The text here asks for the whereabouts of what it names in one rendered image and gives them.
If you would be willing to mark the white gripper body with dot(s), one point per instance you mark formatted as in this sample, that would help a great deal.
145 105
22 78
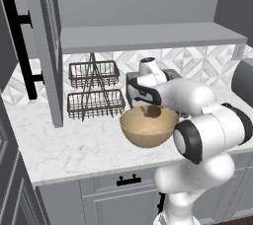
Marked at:
152 106

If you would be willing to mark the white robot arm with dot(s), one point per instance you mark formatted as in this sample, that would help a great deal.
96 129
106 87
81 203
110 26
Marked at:
210 127

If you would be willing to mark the brown bread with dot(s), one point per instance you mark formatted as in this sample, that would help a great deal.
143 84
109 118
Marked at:
153 113

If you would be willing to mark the tan round basket bowl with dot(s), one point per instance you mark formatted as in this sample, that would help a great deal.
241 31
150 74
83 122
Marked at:
148 136

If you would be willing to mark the grey base cabinet door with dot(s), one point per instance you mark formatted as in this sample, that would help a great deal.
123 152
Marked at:
122 207

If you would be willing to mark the grey base cabinet run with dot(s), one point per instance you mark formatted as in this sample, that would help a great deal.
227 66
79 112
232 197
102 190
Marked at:
242 189

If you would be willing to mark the dark grey tall cabinet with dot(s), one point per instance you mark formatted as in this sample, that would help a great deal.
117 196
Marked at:
10 169

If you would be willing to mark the grey toaster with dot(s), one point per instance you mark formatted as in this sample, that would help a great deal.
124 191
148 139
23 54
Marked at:
173 74

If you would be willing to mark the grey drawer front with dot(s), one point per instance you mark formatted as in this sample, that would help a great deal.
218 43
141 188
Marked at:
99 181

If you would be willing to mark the dark grey appliance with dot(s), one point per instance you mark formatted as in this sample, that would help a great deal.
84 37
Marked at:
244 79

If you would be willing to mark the plain grey base panel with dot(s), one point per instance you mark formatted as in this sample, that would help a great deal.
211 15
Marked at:
59 204

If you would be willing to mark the white wall outlet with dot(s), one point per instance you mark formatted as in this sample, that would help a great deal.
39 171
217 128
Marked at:
238 52

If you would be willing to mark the grey wall cabinet door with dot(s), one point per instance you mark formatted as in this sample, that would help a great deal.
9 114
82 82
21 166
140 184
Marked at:
49 71

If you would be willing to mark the dark grey wall cabinet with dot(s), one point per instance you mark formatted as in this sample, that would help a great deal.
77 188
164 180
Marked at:
235 5

